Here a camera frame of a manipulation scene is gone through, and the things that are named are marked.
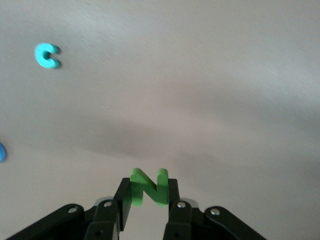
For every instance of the blue letter O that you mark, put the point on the blue letter O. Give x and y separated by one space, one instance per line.
2 152

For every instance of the green letter N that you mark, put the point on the green letter N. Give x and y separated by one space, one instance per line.
150 188

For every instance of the teal letter C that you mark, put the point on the teal letter C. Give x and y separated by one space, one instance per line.
40 56

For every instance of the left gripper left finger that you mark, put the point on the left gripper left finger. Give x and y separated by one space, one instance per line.
105 220

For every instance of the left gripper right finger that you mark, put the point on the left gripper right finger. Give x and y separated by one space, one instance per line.
185 222

